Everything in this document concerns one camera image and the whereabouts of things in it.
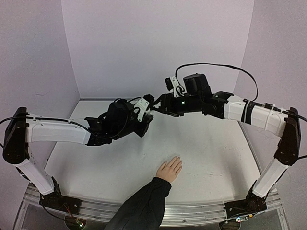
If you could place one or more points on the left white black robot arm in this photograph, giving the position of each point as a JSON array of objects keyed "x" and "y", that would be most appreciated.
[{"x": 23, "y": 129}]

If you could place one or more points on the black sleeved forearm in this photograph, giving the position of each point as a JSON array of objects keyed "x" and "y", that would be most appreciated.
[{"x": 144, "y": 210}]

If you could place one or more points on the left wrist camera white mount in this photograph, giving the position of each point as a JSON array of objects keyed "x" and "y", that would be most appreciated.
[{"x": 142, "y": 106}]

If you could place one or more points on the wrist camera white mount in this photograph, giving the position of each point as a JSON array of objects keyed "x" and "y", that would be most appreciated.
[
  {"x": 142, "y": 106},
  {"x": 174, "y": 86}
]

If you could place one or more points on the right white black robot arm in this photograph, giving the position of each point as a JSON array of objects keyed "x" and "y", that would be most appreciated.
[{"x": 282, "y": 123}]

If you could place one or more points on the person's bare hand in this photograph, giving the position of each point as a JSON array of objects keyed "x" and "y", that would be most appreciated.
[{"x": 169, "y": 171}]

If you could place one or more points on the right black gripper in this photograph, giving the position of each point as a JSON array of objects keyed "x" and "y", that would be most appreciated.
[{"x": 165, "y": 104}]

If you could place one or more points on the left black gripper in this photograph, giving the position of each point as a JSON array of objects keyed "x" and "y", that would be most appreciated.
[{"x": 148, "y": 119}]

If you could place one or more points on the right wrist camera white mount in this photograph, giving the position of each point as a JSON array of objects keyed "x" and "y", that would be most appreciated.
[{"x": 174, "y": 86}]

